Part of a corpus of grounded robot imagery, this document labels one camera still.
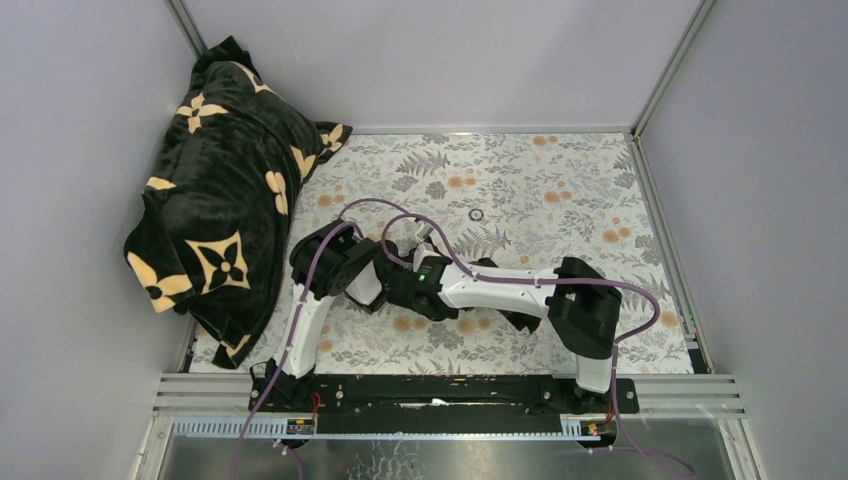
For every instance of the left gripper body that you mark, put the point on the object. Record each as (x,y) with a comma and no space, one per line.
(383,277)

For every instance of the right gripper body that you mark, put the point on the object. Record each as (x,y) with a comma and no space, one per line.
(440,317)

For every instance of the black paper box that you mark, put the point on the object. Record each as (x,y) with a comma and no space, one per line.
(516,294)

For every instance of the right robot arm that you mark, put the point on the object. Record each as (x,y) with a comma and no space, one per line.
(582,307)

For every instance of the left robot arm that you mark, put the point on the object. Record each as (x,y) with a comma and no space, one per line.
(336,261)

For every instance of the floral tablecloth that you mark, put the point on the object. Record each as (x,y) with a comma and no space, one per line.
(522,200)

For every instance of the black floral blanket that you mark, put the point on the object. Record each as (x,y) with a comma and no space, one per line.
(218,205)

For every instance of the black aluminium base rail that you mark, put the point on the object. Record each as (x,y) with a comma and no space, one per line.
(430,407)

